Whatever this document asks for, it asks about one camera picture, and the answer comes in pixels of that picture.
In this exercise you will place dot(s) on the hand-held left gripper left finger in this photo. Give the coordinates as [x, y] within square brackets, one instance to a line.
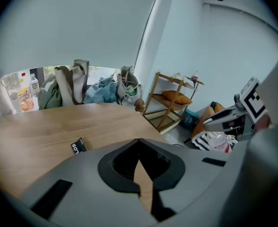
[82, 185]

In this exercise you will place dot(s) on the crumpled white cloth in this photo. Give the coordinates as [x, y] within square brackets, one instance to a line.
[180, 76]

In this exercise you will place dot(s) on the wooden coffee table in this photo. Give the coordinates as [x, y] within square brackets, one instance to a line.
[46, 131]

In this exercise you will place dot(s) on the white tote bag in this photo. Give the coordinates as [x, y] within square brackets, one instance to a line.
[1, 100]

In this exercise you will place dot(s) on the light blue clothing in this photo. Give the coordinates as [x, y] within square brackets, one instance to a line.
[101, 92]

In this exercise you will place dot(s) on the black white striped blanket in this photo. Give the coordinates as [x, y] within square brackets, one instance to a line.
[201, 142]

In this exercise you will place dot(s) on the olive green bag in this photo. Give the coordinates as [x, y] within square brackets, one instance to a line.
[50, 96]

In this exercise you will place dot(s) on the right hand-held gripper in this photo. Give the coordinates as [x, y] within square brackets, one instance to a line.
[252, 100]

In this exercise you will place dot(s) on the small orange pillow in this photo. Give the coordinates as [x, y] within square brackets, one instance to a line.
[176, 98]

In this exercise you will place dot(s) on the red-capped white bottle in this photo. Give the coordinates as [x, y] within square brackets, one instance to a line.
[23, 74]

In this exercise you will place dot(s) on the small black snack packet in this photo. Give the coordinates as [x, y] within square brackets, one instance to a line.
[79, 146]

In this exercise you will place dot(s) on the large orange cushion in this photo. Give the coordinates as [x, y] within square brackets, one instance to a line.
[220, 109]

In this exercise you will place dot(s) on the orange sofa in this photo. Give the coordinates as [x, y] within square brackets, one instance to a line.
[199, 128]

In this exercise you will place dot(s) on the white-label clear bottle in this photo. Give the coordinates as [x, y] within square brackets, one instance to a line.
[34, 85]

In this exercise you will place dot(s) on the brown plush toy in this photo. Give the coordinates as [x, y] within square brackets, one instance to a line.
[140, 105]

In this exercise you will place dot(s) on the orange snack packet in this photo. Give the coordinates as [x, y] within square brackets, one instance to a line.
[25, 100]

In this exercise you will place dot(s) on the dark bin teal liner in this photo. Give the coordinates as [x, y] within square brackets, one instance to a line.
[189, 120]

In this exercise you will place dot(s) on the red-label drink bottle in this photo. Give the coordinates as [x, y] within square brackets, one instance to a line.
[195, 77]

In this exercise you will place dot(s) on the clear plastic water bottle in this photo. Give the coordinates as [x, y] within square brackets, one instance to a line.
[218, 142]

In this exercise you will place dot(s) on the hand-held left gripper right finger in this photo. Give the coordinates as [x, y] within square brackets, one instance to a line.
[195, 181]

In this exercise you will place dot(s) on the wooden shelf rack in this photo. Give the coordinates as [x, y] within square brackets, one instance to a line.
[172, 103]

